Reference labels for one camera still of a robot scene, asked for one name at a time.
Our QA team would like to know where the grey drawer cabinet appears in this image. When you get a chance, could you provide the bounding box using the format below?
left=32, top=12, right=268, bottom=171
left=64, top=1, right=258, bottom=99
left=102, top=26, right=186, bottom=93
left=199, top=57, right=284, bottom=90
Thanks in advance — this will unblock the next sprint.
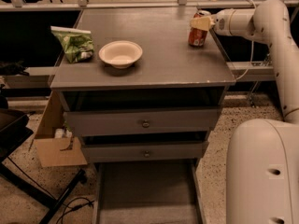
left=50, top=7, right=235, bottom=162

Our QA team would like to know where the black floor cable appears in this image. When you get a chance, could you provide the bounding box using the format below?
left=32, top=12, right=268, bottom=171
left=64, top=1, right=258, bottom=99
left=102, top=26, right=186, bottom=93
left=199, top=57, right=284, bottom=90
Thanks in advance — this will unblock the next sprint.
left=7, top=156, right=95, bottom=224

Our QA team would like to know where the black chair base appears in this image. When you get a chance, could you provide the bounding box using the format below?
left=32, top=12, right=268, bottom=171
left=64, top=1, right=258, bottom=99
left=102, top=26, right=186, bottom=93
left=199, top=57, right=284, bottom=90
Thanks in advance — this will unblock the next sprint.
left=0, top=107, right=88, bottom=224

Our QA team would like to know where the grey metal rail frame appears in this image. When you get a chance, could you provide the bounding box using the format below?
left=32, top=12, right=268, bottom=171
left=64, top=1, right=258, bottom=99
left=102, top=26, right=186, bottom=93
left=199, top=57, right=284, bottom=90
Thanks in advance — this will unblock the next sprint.
left=1, top=0, right=274, bottom=89

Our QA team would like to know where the white hanging cable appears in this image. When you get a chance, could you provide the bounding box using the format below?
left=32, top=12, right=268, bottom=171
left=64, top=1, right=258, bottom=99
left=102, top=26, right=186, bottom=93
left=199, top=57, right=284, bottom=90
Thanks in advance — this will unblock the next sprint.
left=234, top=0, right=259, bottom=81

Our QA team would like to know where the grey open bottom drawer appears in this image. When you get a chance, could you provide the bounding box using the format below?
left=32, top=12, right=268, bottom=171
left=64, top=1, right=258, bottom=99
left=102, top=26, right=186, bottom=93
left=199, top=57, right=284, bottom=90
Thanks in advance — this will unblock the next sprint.
left=92, top=161, right=206, bottom=224

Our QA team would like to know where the grey top drawer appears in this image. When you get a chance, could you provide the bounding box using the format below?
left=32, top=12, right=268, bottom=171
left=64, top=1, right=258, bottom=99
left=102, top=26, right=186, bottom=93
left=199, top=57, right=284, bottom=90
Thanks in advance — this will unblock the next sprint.
left=64, top=108, right=221, bottom=136

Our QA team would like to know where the red coke can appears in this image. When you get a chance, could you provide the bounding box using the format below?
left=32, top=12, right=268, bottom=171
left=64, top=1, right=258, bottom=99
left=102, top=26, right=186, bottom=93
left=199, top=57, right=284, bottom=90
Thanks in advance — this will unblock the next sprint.
left=188, top=10, right=209, bottom=47

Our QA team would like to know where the green chip bag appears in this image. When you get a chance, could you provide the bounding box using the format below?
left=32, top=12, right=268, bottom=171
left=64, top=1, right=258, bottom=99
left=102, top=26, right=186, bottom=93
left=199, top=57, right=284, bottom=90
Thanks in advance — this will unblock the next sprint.
left=50, top=26, right=94, bottom=63

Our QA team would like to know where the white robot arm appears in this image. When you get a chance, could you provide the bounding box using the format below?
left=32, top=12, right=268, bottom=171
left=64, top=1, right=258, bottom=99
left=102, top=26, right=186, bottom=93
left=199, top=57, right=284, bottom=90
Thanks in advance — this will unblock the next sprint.
left=191, top=0, right=299, bottom=224

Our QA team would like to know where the brown cardboard box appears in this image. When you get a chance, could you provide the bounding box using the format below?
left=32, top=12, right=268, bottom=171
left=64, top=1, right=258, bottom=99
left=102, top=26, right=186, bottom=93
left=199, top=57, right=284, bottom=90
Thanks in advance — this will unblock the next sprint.
left=34, top=91, right=87, bottom=167

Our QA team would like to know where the grey middle drawer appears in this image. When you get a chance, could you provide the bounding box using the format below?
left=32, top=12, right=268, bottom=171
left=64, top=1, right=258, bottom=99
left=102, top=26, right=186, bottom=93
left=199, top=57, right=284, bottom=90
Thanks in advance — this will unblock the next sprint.
left=81, top=142, right=208, bottom=163

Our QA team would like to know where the white paper bowl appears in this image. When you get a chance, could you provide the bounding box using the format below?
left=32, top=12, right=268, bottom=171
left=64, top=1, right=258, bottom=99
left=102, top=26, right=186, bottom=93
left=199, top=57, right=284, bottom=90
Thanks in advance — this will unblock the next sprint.
left=99, top=40, right=143, bottom=69

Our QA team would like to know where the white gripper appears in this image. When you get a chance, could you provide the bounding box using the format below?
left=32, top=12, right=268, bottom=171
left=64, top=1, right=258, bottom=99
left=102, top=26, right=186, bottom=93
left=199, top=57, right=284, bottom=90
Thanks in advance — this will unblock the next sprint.
left=190, top=9, right=233, bottom=36

